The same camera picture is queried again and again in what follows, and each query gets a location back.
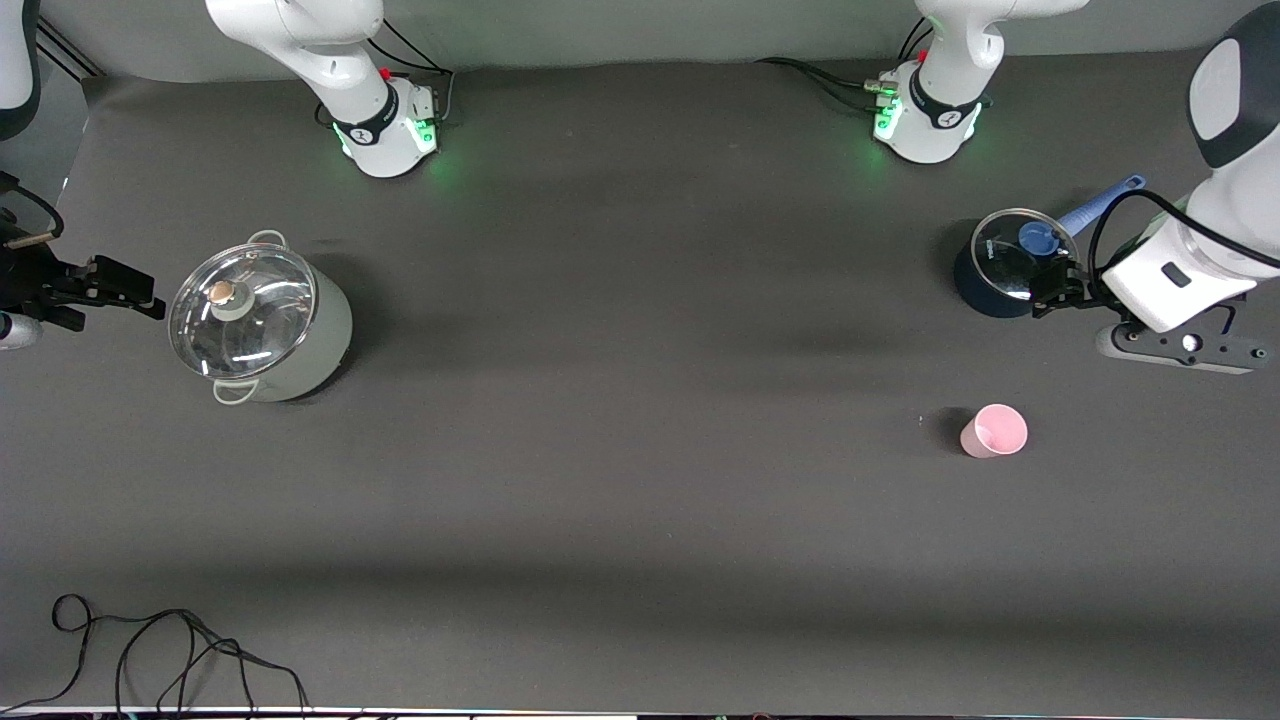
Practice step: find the dark metal rail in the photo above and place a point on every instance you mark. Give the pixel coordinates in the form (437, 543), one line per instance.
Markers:
(70, 50)

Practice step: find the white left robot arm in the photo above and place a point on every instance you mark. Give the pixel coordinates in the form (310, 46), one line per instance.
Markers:
(935, 115)

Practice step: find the glass lid with blue knob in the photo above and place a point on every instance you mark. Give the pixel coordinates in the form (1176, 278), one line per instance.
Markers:
(1005, 270)

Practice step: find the pink plastic cup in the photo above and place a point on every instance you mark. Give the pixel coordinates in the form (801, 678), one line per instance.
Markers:
(985, 440)

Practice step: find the dark grey table mat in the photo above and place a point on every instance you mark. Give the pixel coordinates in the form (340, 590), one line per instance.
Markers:
(640, 500)

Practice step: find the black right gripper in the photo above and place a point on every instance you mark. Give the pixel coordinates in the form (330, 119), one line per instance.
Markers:
(28, 277)

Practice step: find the dark blue saucepan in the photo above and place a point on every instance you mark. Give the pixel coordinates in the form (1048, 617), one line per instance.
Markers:
(985, 295)

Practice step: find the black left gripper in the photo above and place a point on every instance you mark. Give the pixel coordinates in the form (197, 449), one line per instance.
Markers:
(1080, 293)

